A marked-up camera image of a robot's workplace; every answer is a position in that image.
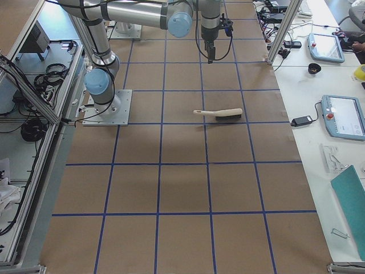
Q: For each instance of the black power adapter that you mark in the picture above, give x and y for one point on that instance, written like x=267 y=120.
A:
x=301 y=121

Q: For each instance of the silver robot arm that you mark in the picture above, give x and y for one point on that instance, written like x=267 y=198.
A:
x=97 y=22

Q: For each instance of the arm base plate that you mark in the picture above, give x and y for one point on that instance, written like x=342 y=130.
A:
x=120 y=30
x=116 y=114

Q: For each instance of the yellow tape roll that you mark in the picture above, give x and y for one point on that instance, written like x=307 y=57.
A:
x=359 y=73

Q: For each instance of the blue teach pendant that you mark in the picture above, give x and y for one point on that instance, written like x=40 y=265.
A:
x=326 y=48
x=343 y=117

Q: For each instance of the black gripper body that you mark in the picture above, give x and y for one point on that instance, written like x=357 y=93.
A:
x=208 y=35

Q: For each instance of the small black bowl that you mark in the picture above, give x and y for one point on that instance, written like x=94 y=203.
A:
x=314 y=68

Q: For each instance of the beige hand brush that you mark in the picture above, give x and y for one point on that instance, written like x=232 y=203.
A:
x=228 y=114

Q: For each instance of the blue teach pendant far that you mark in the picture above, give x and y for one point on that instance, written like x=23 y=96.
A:
x=326 y=48

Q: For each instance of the green folder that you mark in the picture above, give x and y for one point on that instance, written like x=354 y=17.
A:
x=350 y=194

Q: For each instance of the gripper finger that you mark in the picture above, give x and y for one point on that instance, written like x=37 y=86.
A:
x=209 y=46
x=211 y=54

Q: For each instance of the blue teach pendant near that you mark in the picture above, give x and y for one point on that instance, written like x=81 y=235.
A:
x=343 y=117

